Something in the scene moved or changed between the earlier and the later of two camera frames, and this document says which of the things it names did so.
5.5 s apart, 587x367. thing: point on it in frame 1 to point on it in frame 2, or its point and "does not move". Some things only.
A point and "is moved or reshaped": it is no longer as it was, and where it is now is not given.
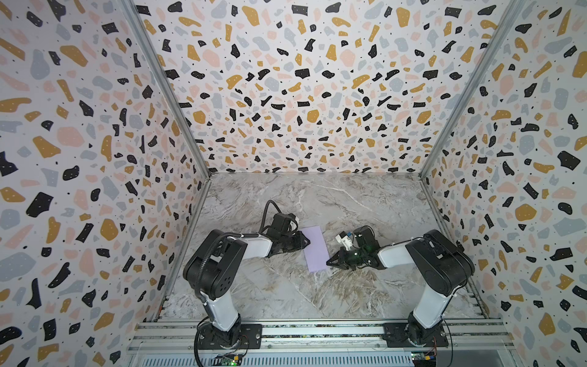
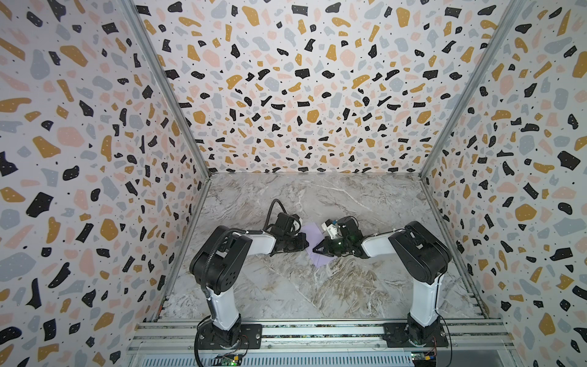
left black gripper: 299,243 does not move
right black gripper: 345,256 to 329,243
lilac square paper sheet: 316,253 is moved or reshaped
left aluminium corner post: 167,82 does not move
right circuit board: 424,358 does not move
